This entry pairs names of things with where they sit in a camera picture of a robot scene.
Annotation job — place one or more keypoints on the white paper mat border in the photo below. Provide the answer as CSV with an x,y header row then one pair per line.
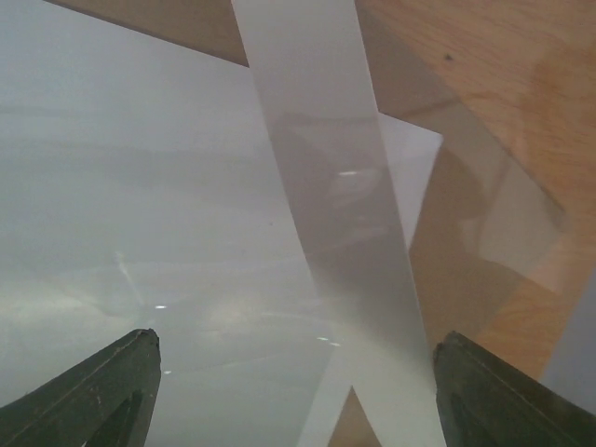
x,y
313,81

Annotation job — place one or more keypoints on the brown cardboard backing board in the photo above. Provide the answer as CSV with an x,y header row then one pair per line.
x,y
249,340

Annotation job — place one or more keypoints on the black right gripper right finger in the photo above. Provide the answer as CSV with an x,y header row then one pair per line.
x,y
484,401

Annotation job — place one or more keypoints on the autumn forest photo print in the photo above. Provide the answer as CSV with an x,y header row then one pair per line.
x,y
86,108

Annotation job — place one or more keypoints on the clear acrylic sheet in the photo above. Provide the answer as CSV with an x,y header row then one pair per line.
x,y
475,224

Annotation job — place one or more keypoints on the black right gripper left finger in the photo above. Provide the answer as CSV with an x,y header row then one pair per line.
x,y
107,399

